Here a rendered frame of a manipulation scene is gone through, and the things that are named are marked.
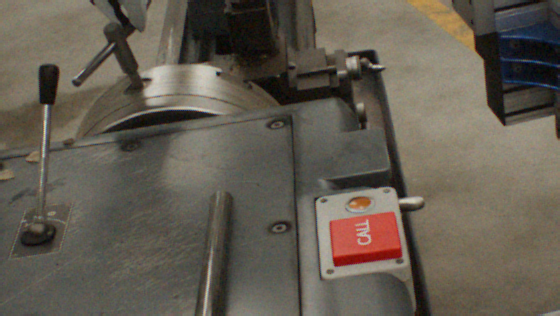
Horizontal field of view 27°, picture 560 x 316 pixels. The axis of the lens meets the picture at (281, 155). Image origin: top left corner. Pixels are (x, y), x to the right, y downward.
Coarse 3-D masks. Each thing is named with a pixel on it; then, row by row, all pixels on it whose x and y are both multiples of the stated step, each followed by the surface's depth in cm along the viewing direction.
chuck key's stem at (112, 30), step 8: (112, 24) 140; (104, 32) 140; (112, 32) 139; (120, 32) 140; (112, 40) 140; (120, 40) 140; (120, 48) 140; (128, 48) 141; (120, 56) 141; (128, 56) 141; (120, 64) 142; (128, 64) 141; (136, 64) 142; (128, 72) 142; (136, 72) 143; (136, 80) 143; (136, 88) 143
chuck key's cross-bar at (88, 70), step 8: (128, 24) 143; (128, 32) 142; (104, 48) 139; (112, 48) 139; (96, 56) 137; (104, 56) 138; (88, 64) 136; (96, 64) 136; (80, 72) 134; (88, 72) 135; (72, 80) 134; (80, 80) 134
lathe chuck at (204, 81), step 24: (144, 72) 147; (168, 72) 145; (192, 72) 145; (216, 72) 147; (120, 96) 144; (144, 96) 140; (216, 96) 140; (240, 96) 143; (264, 96) 148; (96, 120) 142
